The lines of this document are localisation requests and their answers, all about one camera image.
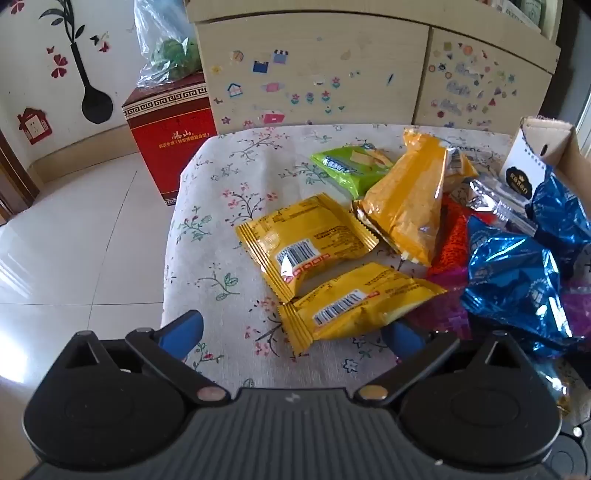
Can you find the green snack packet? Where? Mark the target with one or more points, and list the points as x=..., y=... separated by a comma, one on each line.
x=351, y=168

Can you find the silver foil snack packet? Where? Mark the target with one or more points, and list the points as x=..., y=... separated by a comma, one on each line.
x=494, y=198

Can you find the brown wooden door frame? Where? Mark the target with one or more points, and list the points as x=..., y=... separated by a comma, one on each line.
x=16, y=180

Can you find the red house socket sticker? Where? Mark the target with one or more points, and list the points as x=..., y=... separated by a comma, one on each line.
x=33, y=127

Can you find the cardboard box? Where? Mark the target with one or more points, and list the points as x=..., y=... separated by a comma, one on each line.
x=554, y=143

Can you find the sticker-covered cabinet door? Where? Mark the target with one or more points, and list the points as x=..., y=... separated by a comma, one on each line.
x=314, y=69
x=485, y=78

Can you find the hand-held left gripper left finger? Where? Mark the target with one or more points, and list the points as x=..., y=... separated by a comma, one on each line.
x=180, y=333

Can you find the black vase wall decal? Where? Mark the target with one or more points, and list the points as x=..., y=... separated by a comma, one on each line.
x=94, y=101

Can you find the clear plastic bag of greens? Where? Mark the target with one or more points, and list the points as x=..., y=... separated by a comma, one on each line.
x=166, y=50

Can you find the red snack packet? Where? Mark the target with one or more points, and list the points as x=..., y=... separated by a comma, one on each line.
x=455, y=240

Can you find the red carton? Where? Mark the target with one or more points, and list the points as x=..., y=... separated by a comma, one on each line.
x=171, y=147

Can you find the magenta snack packet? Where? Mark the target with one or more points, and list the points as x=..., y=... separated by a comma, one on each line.
x=434, y=304

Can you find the blue foil snack packet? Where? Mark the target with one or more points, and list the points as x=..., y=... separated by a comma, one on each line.
x=508, y=277
x=558, y=212

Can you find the large orange snack packet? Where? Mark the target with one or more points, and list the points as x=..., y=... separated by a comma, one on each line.
x=406, y=203

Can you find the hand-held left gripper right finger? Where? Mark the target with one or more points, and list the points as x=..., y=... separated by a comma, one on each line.
x=405, y=340

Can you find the beige wooden cabinet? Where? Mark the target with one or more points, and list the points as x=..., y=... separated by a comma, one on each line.
x=323, y=55

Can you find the floral tablecloth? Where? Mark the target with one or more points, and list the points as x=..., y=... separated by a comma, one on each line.
x=217, y=258

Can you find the small yellow snack packet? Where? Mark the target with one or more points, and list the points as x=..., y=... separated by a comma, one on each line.
x=295, y=230
x=360, y=295

